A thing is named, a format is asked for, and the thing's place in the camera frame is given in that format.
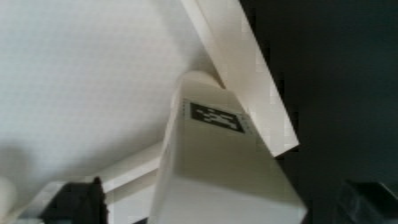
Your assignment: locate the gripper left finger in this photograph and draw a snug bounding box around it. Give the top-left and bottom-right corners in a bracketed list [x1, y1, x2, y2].
[39, 178, 107, 224]

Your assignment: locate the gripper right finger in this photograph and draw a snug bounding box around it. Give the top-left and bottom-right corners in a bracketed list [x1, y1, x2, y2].
[334, 181, 398, 224]

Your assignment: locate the white leg with tag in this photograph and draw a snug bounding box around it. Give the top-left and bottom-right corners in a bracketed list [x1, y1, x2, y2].
[147, 71, 307, 224]

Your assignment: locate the white desk top tray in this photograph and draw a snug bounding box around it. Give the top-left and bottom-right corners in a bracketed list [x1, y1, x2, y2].
[0, 0, 298, 224]

